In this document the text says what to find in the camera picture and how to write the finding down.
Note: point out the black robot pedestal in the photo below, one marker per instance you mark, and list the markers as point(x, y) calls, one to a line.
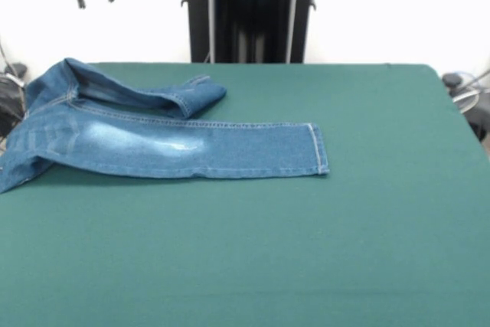
point(249, 9)

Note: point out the grey swivel chair base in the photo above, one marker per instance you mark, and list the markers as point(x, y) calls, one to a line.
point(16, 69)
point(469, 101)

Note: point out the dark green table cloth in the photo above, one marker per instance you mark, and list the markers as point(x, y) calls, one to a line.
point(268, 246)

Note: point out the blue denim jeans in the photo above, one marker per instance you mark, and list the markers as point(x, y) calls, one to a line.
point(153, 147)

